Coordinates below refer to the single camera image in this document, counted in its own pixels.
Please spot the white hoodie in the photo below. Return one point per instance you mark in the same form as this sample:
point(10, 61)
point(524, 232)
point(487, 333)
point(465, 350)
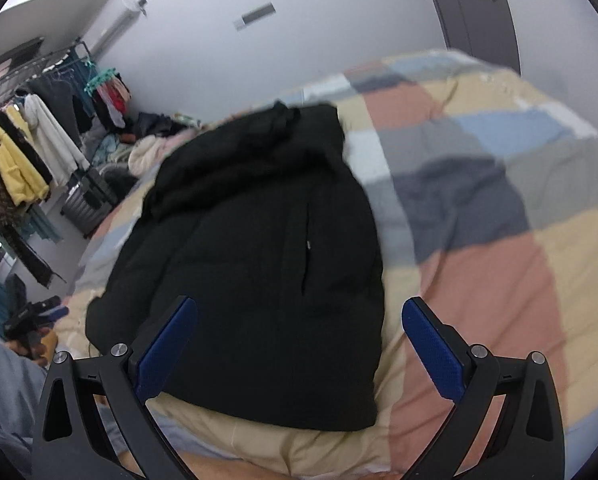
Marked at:
point(54, 140)

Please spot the person's left hand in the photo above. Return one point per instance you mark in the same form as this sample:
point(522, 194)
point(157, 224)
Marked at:
point(38, 351)

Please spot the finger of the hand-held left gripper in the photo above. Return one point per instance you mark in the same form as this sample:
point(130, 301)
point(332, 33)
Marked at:
point(46, 303)
point(56, 313)

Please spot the silver suitcase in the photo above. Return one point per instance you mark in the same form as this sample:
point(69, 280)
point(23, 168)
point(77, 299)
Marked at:
point(91, 202)

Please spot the metal clothes rack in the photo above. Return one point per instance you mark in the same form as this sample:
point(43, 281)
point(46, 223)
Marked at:
point(34, 67)

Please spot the grey door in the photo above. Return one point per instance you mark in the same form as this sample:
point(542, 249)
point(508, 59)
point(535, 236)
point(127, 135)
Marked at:
point(474, 15)

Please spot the green clip hanger with clothes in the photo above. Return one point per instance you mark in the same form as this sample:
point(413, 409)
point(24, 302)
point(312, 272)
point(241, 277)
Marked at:
point(108, 95)

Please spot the dark grey hanging garment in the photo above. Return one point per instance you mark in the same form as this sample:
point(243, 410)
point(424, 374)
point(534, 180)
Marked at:
point(59, 95)

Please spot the pile of clothes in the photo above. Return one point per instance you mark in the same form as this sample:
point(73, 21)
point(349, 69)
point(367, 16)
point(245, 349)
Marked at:
point(149, 127)

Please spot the patchwork bed blanket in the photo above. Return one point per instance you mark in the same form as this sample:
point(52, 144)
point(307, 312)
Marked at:
point(479, 270)

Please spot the black hanging garment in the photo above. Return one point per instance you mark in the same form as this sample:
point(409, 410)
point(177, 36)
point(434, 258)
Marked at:
point(26, 147)

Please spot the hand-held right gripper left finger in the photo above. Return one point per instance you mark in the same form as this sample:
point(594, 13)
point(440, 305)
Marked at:
point(165, 345)

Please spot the white air conditioner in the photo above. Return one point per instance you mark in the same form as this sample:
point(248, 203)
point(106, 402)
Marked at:
point(121, 22)

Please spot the yellow hoodie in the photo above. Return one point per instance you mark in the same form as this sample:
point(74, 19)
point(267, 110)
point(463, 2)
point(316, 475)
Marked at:
point(16, 165)

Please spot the black puffer jacket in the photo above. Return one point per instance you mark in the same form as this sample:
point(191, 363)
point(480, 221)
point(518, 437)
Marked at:
point(259, 270)

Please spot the brown patterned scarf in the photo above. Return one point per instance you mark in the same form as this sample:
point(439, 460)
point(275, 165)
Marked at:
point(9, 220)

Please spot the wall control panel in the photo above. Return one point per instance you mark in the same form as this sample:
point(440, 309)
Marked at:
point(255, 16)

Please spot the white fluffy cloth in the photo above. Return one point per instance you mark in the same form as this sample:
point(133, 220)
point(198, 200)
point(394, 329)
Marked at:
point(146, 152)

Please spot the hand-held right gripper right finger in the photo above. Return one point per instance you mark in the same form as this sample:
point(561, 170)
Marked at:
point(435, 350)

